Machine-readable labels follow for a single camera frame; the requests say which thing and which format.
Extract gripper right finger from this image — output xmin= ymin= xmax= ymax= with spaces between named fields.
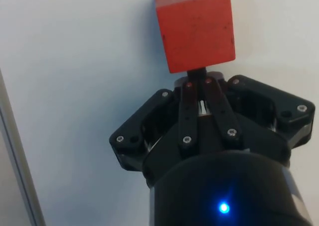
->
xmin=196 ymin=70 xmax=316 ymax=167

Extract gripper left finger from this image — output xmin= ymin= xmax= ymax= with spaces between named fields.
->
xmin=109 ymin=71 xmax=200 ymax=171

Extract red cube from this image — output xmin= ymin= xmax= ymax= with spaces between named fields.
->
xmin=155 ymin=0 xmax=236 ymax=74

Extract flat whiteboard with silver frame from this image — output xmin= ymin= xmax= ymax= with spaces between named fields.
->
xmin=0 ymin=0 xmax=319 ymax=226

